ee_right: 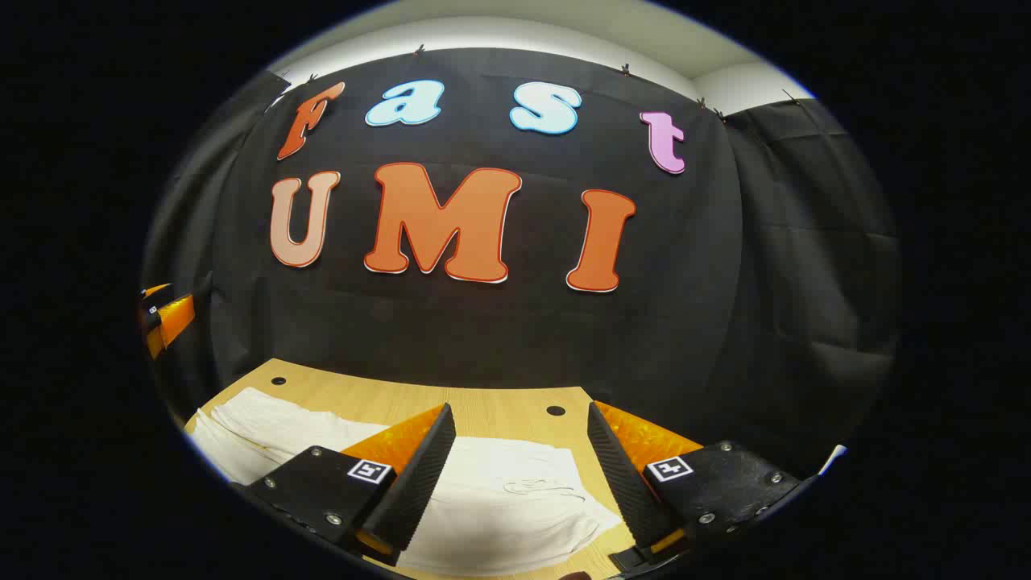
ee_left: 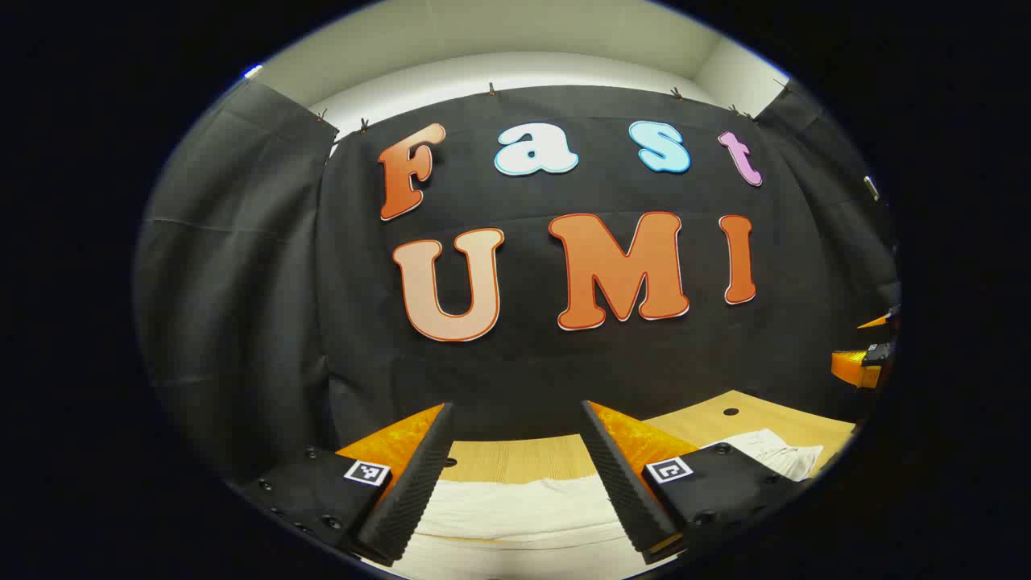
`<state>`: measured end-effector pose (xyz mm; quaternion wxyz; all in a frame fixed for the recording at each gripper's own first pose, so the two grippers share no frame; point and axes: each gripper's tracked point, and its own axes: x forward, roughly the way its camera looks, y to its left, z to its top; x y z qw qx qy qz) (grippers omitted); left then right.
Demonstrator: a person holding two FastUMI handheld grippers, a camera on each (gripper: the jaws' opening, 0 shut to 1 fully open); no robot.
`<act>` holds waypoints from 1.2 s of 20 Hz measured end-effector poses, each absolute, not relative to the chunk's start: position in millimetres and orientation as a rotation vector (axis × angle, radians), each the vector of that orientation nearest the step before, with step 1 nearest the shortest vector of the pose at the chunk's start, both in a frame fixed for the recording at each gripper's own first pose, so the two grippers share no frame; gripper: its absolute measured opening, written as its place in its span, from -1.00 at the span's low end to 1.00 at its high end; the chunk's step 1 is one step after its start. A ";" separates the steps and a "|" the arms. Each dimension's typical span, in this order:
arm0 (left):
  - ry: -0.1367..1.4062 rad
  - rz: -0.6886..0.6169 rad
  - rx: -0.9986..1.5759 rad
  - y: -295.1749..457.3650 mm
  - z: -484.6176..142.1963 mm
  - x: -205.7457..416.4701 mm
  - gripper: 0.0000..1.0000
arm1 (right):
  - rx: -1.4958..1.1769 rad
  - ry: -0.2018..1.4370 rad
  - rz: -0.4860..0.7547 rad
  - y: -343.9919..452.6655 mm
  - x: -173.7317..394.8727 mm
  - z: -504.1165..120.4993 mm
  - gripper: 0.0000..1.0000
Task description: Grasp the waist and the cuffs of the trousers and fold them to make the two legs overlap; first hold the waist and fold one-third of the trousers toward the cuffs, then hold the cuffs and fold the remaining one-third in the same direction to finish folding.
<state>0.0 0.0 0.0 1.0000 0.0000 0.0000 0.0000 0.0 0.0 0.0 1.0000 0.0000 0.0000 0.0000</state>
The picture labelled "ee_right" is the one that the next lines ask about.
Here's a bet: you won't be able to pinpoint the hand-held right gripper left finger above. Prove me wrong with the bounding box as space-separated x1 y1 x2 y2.
244 402 457 567

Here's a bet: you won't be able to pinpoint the white jeans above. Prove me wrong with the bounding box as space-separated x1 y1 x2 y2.
187 387 625 577

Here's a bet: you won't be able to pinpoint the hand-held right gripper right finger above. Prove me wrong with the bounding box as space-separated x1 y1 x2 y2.
586 400 806 574

